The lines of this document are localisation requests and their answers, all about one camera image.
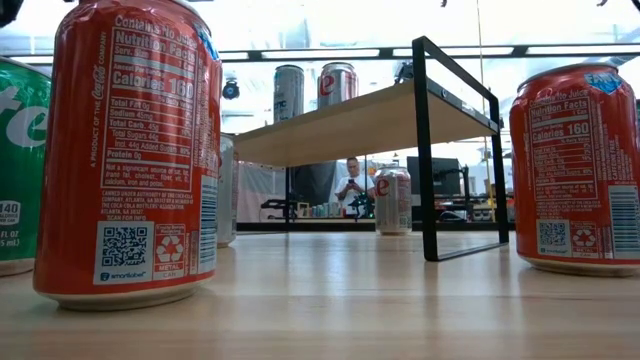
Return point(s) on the black ceiling spotlight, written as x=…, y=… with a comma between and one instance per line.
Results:
x=230, y=90
x=405, y=72

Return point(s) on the black background robot arm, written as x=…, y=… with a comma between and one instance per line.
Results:
x=272, y=206

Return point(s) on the white Celsius slim can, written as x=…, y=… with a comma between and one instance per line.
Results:
x=288, y=95

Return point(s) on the long ceiling light rail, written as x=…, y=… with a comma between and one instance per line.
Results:
x=386, y=52

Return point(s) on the red Fanta can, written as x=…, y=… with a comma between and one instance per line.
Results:
x=125, y=150
x=575, y=175

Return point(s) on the black computer monitor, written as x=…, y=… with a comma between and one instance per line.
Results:
x=440, y=175

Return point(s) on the green Sprite can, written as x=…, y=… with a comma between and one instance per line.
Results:
x=20, y=200

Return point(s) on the white curtain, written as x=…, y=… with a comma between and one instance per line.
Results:
x=255, y=192

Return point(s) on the silver Diet Coke can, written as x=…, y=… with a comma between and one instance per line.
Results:
x=395, y=200
x=337, y=85
x=227, y=200

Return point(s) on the wooden shelf black metal frame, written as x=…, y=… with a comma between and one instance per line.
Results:
x=380, y=125

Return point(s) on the black hanging cloth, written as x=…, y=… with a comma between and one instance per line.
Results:
x=312, y=182

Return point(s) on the person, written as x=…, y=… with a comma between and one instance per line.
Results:
x=352, y=187

